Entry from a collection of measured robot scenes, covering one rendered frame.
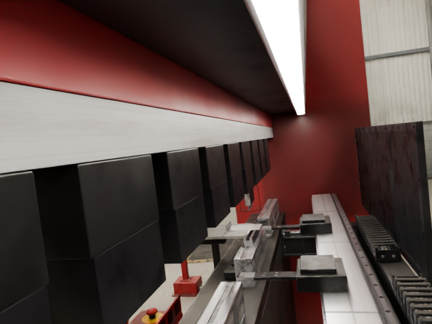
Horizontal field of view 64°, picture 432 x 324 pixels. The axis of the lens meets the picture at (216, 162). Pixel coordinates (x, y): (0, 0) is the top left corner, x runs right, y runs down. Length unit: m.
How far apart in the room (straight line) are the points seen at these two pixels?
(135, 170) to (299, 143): 1.81
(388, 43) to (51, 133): 8.79
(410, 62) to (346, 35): 6.82
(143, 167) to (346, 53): 1.89
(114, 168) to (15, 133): 0.13
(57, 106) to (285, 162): 1.93
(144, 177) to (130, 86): 0.11
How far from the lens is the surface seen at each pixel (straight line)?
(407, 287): 0.77
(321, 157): 2.17
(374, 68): 8.81
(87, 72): 0.36
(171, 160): 0.51
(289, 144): 2.16
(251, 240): 1.25
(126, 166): 0.39
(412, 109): 8.94
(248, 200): 1.30
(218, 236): 1.32
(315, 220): 1.30
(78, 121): 0.33
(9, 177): 0.27
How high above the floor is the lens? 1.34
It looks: 3 degrees down
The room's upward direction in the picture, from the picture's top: 7 degrees counter-clockwise
